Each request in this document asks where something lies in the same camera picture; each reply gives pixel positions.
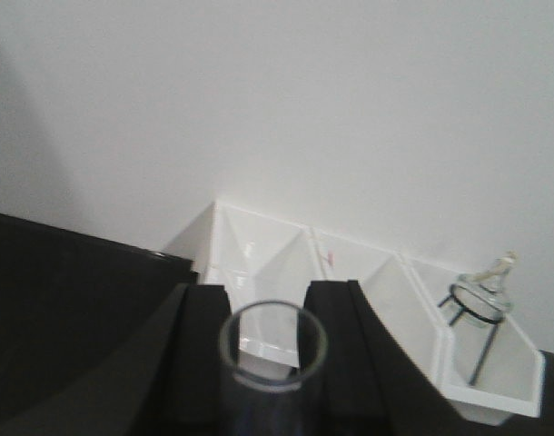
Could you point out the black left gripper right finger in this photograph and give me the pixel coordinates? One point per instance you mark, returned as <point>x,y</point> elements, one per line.
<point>369,384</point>

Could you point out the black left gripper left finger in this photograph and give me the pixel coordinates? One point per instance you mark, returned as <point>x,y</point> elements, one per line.
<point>162,380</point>

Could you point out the clear glass test tube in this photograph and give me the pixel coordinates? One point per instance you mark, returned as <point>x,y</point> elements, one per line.
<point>272,355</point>

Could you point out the middle white storage bin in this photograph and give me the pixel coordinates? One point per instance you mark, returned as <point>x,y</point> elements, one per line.
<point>390,290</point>

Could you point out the white storage bin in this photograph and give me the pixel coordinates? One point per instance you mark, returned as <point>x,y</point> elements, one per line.
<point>254,256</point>
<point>390,290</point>
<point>511,381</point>

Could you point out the right white storage bin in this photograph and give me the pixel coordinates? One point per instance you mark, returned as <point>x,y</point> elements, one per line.
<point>511,381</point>

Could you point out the glass alcohol lamp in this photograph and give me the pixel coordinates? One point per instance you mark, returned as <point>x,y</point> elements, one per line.
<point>482,295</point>

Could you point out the left white storage bin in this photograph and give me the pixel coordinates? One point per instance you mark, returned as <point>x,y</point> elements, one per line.
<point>254,256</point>

